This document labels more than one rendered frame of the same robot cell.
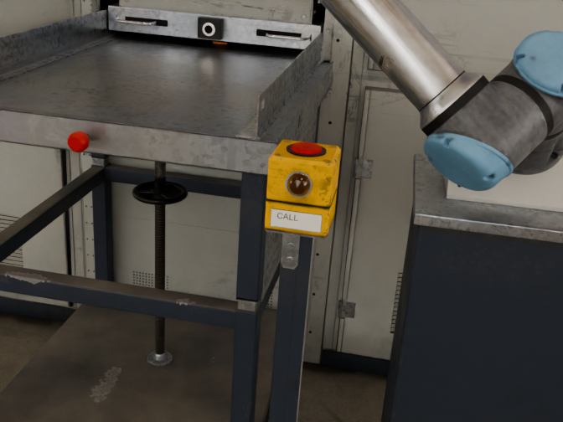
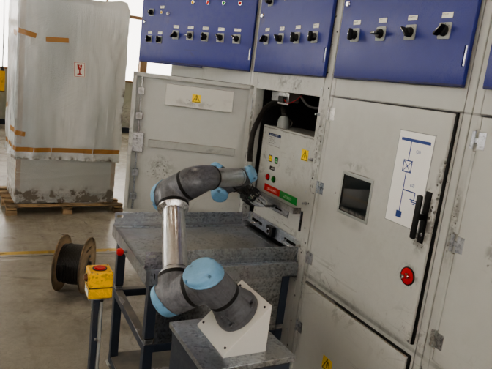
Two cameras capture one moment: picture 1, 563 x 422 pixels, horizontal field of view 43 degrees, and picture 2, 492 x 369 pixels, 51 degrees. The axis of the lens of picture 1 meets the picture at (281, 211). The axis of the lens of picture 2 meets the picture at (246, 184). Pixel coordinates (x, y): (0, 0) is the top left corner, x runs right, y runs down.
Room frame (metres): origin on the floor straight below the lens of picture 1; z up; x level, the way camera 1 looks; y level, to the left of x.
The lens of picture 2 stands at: (0.23, -1.65, 1.59)
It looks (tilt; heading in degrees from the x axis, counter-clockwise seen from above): 11 degrees down; 53
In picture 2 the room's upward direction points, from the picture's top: 7 degrees clockwise
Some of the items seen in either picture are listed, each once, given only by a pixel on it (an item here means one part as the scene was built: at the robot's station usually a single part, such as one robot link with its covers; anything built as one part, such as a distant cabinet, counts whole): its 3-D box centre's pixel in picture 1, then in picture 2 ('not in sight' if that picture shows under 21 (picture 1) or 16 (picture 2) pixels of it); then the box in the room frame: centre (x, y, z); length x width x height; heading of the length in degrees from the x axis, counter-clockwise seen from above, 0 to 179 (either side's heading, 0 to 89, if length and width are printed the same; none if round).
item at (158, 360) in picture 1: (159, 355); not in sight; (1.44, 0.26, 0.18); 0.06 x 0.06 x 0.02
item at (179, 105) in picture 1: (159, 90); (200, 248); (1.44, 0.26, 0.82); 0.68 x 0.62 x 0.06; 171
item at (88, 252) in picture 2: not in sight; (75, 263); (1.37, 1.77, 0.20); 0.40 x 0.22 x 0.40; 55
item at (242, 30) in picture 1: (214, 26); (277, 230); (1.83, 0.20, 0.89); 0.54 x 0.05 x 0.06; 81
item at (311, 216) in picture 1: (302, 187); (98, 281); (0.86, -0.03, 0.85); 0.08 x 0.08 x 0.10; 81
